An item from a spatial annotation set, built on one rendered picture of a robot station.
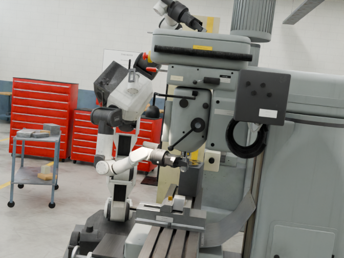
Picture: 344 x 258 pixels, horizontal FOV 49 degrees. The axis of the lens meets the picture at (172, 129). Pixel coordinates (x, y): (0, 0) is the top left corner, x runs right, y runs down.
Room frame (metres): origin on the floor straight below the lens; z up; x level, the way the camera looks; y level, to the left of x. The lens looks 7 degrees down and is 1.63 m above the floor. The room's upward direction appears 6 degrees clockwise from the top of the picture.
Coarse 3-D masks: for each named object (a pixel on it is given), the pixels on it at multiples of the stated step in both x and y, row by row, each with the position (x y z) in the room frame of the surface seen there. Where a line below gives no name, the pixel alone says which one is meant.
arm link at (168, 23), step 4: (164, 16) 2.09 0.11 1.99; (164, 20) 2.19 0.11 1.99; (168, 20) 2.11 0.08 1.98; (172, 20) 2.11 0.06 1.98; (164, 24) 2.19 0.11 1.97; (168, 24) 2.15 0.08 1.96; (172, 24) 2.14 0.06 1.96; (176, 24) 2.17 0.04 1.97; (180, 24) 2.18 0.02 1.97; (164, 28) 2.20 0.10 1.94; (168, 28) 2.18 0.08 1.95; (172, 28) 2.18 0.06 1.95; (176, 28) 2.17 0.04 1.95
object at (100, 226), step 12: (96, 216) 2.78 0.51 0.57; (132, 216) 2.87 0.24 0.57; (84, 228) 2.53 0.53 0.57; (96, 228) 2.55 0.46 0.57; (108, 228) 2.57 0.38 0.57; (120, 228) 2.60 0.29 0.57; (132, 228) 2.62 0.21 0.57; (84, 240) 2.31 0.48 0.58; (96, 240) 2.33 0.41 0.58; (84, 252) 2.31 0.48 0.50
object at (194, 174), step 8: (192, 160) 2.49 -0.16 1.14; (192, 168) 2.32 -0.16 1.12; (200, 168) 2.36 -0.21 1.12; (184, 176) 2.33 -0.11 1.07; (192, 176) 2.32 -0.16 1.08; (200, 176) 2.40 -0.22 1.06; (184, 184) 2.33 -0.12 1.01; (192, 184) 2.31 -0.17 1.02; (200, 184) 2.45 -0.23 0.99; (184, 192) 2.32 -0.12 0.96; (192, 192) 2.31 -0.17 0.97
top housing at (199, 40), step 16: (160, 32) 1.80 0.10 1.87; (176, 32) 1.79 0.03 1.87; (192, 32) 1.78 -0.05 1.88; (208, 48) 1.77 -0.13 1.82; (224, 48) 1.76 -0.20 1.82; (240, 48) 1.76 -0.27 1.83; (192, 64) 1.79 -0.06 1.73; (208, 64) 1.77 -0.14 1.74; (224, 64) 1.76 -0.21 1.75; (240, 64) 1.76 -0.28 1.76
